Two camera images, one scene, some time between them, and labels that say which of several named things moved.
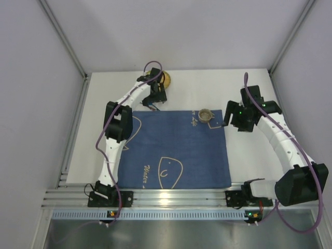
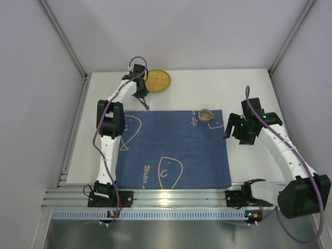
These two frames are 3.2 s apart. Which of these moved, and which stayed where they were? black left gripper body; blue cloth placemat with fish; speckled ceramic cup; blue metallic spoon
Moved: black left gripper body; blue metallic spoon
Stayed: speckled ceramic cup; blue cloth placemat with fish
